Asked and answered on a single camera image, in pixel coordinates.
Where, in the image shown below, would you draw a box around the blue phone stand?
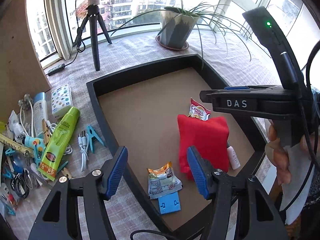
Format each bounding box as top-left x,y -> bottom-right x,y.
157,191 -> 181,215

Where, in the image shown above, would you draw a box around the orange silver sachet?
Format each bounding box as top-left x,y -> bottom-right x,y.
147,162 -> 184,200

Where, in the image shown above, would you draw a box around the black inline cable controller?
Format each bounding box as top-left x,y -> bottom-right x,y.
47,64 -> 66,77

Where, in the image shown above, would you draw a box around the chopsticks in paper wrapper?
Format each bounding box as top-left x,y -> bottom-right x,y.
0,133 -> 35,155

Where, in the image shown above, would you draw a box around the wooden board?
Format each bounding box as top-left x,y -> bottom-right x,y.
0,0 -> 52,122

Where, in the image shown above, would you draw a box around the pink paper tag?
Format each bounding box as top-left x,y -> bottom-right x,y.
74,1 -> 89,19

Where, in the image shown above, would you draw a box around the white paper packet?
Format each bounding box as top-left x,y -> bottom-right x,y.
7,110 -> 24,140

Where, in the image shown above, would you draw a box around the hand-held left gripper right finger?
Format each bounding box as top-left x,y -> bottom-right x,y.
186,146 -> 287,240

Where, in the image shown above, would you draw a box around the metal spring clip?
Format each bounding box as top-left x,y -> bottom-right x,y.
24,166 -> 48,188

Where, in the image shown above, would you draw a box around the white massager with grey balls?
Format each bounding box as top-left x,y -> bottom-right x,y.
17,94 -> 35,137

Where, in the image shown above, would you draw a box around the plaid cloth covered desktop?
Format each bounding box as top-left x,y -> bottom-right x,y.
0,29 -> 308,240

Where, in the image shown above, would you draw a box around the red fabric pouch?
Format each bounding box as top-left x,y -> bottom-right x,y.
177,114 -> 230,180

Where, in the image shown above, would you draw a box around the white USB cable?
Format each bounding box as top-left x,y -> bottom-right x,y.
78,131 -> 90,173

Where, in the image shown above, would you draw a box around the person's right hand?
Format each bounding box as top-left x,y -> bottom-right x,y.
265,123 -> 292,185

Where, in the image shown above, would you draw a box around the wooden clothespin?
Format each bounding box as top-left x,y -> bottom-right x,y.
61,167 -> 73,180
41,119 -> 51,143

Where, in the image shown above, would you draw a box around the potted grass plant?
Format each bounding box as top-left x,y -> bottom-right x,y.
110,0 -> 272,64

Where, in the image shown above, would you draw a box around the black tripod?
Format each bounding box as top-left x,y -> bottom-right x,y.
72,0 -> 113,72

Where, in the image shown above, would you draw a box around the teal orange-print cream tube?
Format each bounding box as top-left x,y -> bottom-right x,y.
24,136 -> 46,147

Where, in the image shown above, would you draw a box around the small white tube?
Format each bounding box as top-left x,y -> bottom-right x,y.
226,145 -> 241,170

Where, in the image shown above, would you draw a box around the white sticker-print tissue pack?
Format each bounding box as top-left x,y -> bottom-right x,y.
51,84 -> 73,119

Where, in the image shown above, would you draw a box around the window frame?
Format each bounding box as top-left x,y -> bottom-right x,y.
25,0 -> 320,63

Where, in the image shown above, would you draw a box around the black tray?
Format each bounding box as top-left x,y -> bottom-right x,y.
86,54 -> 267,233

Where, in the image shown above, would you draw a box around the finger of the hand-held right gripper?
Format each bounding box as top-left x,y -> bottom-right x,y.
211,85 -> 285,93
199,90 -> 262,117

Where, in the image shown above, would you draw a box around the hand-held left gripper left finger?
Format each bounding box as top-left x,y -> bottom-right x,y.
28,146 -> 129,240

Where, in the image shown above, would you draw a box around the pink plant saucer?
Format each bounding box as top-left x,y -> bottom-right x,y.
155,35 -> 190,51

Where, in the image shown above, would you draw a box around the white bottle with blue cap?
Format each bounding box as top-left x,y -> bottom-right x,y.
32,92 -> 50,138

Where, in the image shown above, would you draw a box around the black cable coil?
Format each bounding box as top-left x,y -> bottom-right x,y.
10,172 -> 31,198

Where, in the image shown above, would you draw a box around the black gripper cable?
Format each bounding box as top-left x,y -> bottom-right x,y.
279,40 -> 320,213
130,229 -> 177,240

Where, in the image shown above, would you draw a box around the red white creamer sachet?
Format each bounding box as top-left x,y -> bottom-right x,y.
187,97 -> 212,121

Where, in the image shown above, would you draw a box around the blue clothespin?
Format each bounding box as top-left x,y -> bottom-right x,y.
51,160 -> 68,174
32,144 -> 42,167
85,125 -> 105,154

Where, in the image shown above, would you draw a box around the green tube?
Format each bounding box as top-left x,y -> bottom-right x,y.
38,106 -> 81,182

